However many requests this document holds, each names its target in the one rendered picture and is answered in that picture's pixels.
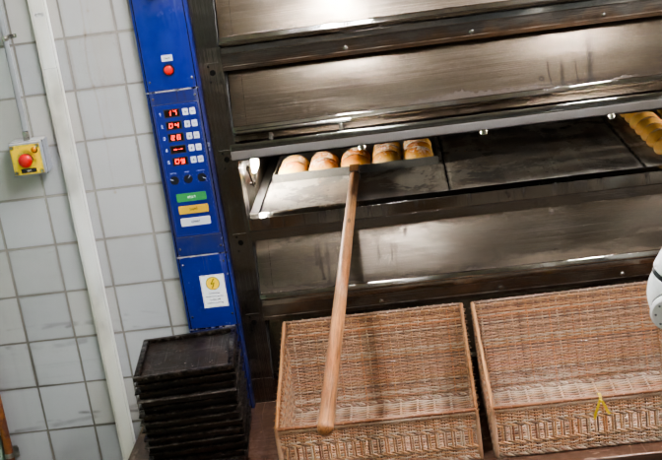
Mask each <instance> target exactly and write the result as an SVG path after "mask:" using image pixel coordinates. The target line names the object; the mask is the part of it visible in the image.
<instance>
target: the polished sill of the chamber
mask: <svg viewBox="0 0 662 460"><path fill-rule="evenodd" d="M659 183H662V165H655V166H646V167H638V168H630V169H621V170H613V171H604V172H596V173H588V174H580V175H572V176H563V177H555V178H546V179H538V180H530V181H521V182H513V183H505V184H497V185H488V186H480V187H472V188H463V189H455V190H446V191H438V192H431V193H422V194H414V195H405V196H397V197H388V198H380V199H372V200H363V201H357V205H356V214H355V220H357V219H366V218H374V217H383V216H391V215H400V214H408V213H417V212H424V211H433V210H441V209H450V208H458V207H467V206H475V205H484V204H492V203H500V202H508V201H517V200H525V199H534V198H542V197H551V196H559V195H567V194H575V193H584V192H592V191H601V190H609V189H618V188H626V187H635V186H642V185H651V184H659ZM345 210H346V203H339V204H331V205H322V206H314V207H305V208H297V209H289V210H281V211H273V212H264V213H256V214H250V216H249V218H248V224H249V230H250V231H258V230H273V229H282V228H290V227H299V226H307V225H316V224H324V223H333V222H341V221H344V217H345Z"/></svg>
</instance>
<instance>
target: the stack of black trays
mask: <svg viewBox="0 0 662 460"><path fill-rule="evenodd" d="M237 339H238V334H236V326H233V327H227V328H220V329H214V330H207V331H200V332H193V333H186V334H179V335H172V336H166V337H160V338H153V339H146V340H144V341H143V345H142V349H141V352H140V356H139V359H138V362H137V366H136V370H135V373H134V377H133V382H134V383H135V382H136V385H135V387H137V388H136V391H135V394H134V395H135V396H136V395H139V397H138V401H137V404H141V406H140V409H139V410H140V411H141V412H140V416H139V419H142V421H141V424H140V427H144V428H143V431H142V433H145V438H144V442H146V446H145V449H150V453H149V456H150V458H149V460H245V457H248V443H249V430H250V416H251V406H249V398H248V399H247V391H246V386H247V384H246V379H247V378H244V373H245V371H242V365H243V357H244V356H241V355H240V353H241V349H240V348H239V347H240V341H238V340H237Z"/></svg>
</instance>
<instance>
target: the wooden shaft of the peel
mask: <svg viewBox="0 0 662 460"><path fill-rule="evenodd" d="M358 185H359V174H358V173H357V172H356V171H353V172H351V173H350V179H349V186H348V194H347V202H346V210H345V217H344V224H343V232H342V240H341V247H340V255H339V263H338V271H337V278H336V286H335V294H334V301H333V308H332V316H331V324H330V332H329V339H328V347H327V355H326V363H325V369H324V377H323V385H322V393H321V400H320V408H319V416H318V424H317V431H318V433H319V434H320V435H321V436H323V437H327V436H330V435H331V434H332V432H333V430H334V422H335V412H336V402H337V392H338V382H339V372H340V362H341V353H342V343H343V333H344V323H345V313H346V303H347V293H348V284H349V274H350V264H351V254H352V244H353V234H354V224H355V214H356V205H357V195H358Z"/></svg>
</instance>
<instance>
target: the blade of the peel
mask: <svg viewBox="0 0 662 460"><path fill-rule="evenodd" d="M428 139H429V140H430V142H431V148H432V152H433V157H424V158H416V159H407V160H403V158H404V156H403V154H402V156H401V159H402V160H400V161H391V162H383V163H375V164H372V163H371V162H372V153H373V147H374V145H368V146H365V148H364V149H365V150H367V151H368V152H369V154H370V164H360V168H361V173H364V172H372V171H380V170H389V169H396V168H405V167H413V166H422V165H430V164H439V160H438V153H437V147H436V141H435V137H432V138H428ZM352 148H358V147H352ZM352 148H344V149H336V150H328V151H326V152H331V153H334V154H335V155H336V156H337V157H338V158H339V160H340V162H339V167H333V168H325V169H318V170H309V169H308V171H301V172H292V173H284V174H279V169H280V167H281V166H282V163H283V161H284V159H286V158H287V157H289V156H292V155H287V156H283V157H282V159H281V161H280V163H279V164H278V166H277V168H276V170H275V172H274V173H273V181H274V183H280V182H288V181H297V180H305V179H313V178H321V177H330V176H338V175H347V174H349V168H350V167H349V166H342V167H341V162H342V157H343V155H344V154H345V153H346V152H347V151H348V150H350V149H352ZM317 153H319V152H311V153H303V154H296V155H301V156H304V157H306V158H307V159H308V160H309V162H310V163H311V159H312V158H313V156H314V155H316V154H317Z"/></svg>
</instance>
